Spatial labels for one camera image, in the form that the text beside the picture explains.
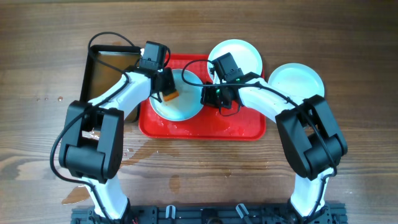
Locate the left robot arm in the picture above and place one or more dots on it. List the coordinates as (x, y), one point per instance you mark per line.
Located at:
(91, 143)

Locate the red plastic tray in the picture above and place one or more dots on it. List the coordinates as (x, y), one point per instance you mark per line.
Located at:
(238, 124)

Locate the orange green sponge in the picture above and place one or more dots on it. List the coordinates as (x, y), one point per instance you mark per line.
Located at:
(170, 96)

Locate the black water tray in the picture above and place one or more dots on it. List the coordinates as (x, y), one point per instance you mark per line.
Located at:
(99, 78)

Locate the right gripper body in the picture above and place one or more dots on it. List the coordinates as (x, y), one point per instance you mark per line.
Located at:
(216, 96)

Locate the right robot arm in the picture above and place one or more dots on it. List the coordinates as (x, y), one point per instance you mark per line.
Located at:
(312, 141)

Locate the white plate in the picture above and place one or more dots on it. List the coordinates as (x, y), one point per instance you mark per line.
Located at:
(183, 107)
(297, 79)
(245, 55)

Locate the white plate top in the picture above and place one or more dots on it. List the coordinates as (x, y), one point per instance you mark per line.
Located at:
(245, 55)

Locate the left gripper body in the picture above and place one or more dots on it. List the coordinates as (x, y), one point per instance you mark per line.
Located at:
(168, 78)

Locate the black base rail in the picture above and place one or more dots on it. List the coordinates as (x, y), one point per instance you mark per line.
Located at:
(265, 214)

